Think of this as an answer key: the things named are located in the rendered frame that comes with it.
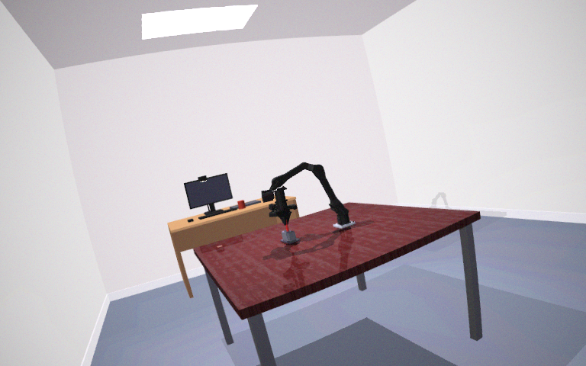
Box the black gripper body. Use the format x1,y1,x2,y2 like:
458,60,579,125
269,198,297,217

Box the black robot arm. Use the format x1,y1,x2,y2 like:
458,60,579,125
261,162,351,225

